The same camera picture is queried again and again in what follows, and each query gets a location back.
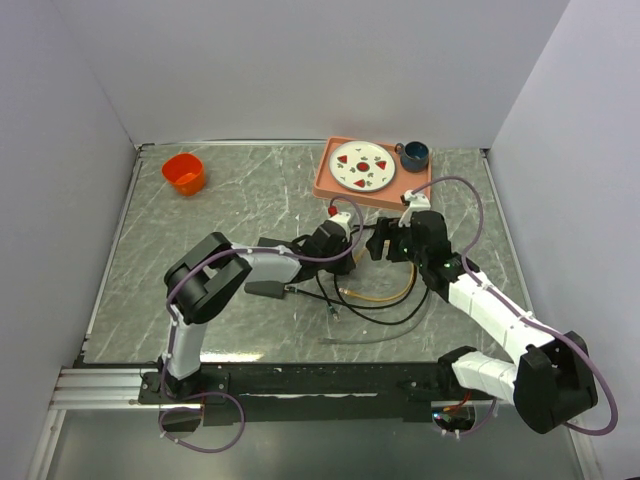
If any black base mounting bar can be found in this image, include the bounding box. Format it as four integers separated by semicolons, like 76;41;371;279
138;362;489;426

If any yellow ethernet cable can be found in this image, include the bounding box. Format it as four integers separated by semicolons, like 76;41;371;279
338;249;416;304

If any salmon pink tray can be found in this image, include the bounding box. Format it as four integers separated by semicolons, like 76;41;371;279
312;136;432;211

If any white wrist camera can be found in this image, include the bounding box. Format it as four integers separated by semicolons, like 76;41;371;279
398;190;431;228
328;205;352;234

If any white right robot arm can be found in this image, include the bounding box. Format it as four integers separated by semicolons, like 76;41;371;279
366;211;598;434

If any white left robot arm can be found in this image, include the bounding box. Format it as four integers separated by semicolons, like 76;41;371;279
161;213;355;402

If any dark blue mug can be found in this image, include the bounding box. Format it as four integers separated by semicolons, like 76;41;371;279
394;141;431;173

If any black ethernet cable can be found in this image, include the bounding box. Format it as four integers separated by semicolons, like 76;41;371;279
282;222;431;326

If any white strawberry pattern plate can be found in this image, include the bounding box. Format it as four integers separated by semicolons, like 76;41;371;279
328;141;396;193

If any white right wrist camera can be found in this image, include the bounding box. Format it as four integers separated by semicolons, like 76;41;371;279
398;190;431;228

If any black network switch box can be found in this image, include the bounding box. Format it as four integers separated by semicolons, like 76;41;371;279
243;237;306;301

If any orange plastic cup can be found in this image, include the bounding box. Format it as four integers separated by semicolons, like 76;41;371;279
161;153;206;196

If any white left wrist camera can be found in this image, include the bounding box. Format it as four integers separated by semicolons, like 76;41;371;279
328;205;352;234

